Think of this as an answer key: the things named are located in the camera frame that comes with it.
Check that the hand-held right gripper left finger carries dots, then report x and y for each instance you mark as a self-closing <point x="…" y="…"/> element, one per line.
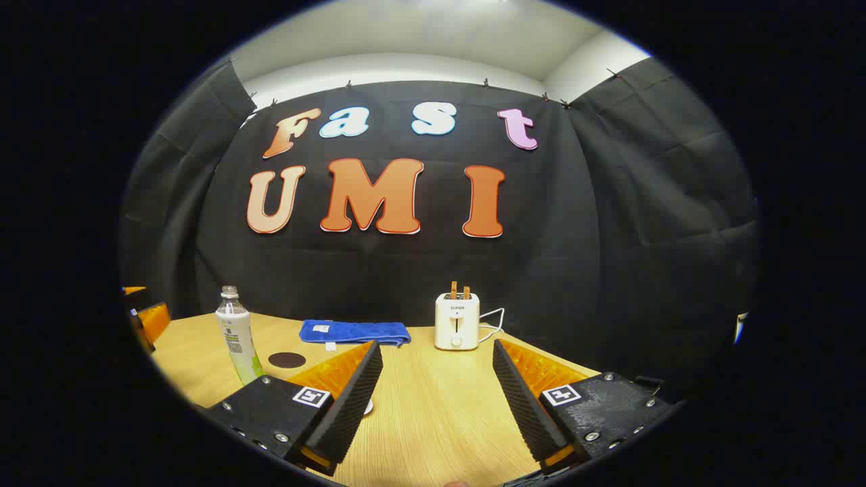
<point x="352" y="406"/>

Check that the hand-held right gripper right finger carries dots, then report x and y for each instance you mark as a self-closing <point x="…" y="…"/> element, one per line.
<point x="524" y="406"/>

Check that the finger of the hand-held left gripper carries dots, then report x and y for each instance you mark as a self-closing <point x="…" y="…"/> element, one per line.
<point x="154" y="321"/>
<point x="134" y="290"/>

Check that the dark round coaster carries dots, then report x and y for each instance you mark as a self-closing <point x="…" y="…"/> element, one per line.
<point x="287" y="360"/>

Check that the clear water bottle green label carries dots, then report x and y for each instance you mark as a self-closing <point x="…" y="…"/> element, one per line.
<point x="237" y="338"/>

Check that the blue folded towel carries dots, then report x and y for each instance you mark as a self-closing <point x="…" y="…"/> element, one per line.
<point x="355" y="331"/>

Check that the white toaster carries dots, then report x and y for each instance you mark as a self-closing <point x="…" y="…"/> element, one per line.
<point x="457" y="325"/>

